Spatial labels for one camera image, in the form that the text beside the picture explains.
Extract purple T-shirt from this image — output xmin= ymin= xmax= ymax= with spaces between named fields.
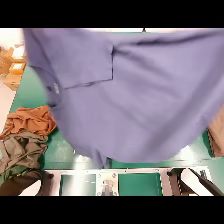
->
xmin=22 ymin=28 xmax=224 ymax=169

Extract orange garment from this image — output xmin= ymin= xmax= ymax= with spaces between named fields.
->
xmin=0 ymin=105 xmax=57 ymax=141

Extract olive green garment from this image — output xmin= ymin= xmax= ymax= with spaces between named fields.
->
xmin=0 ymin=131 xmax=49 ymax=176

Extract cardboard boxes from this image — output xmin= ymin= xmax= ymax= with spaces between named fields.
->
xmin=0 ymin=44 xmax=28 ymax=92

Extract silver frame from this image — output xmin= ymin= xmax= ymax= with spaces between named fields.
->
xmin=43 ymin=166 xmax=214 ymax=197

